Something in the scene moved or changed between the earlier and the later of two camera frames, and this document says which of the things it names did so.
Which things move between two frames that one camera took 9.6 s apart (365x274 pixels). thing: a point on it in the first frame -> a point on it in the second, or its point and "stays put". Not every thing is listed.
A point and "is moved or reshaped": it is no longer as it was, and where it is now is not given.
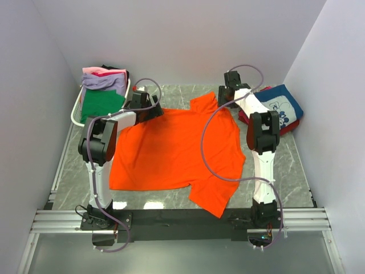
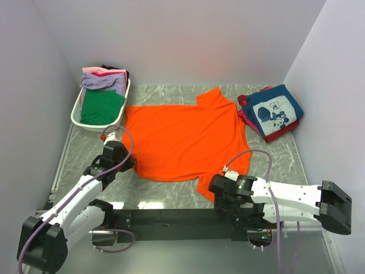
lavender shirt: x=118 y=81 stays put
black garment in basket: x=110 y=68 stays put
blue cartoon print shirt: x=278 y=99 stays put
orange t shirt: x=164 y=152 is moved or reshaped
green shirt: x=100 y=102 stays put
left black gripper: x=156 y=111 -> x=129 y=165
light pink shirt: x=100 y=69 stays put
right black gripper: x=221 y=92 -> x=219 y=203
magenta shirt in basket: x=105 y=73 stays put
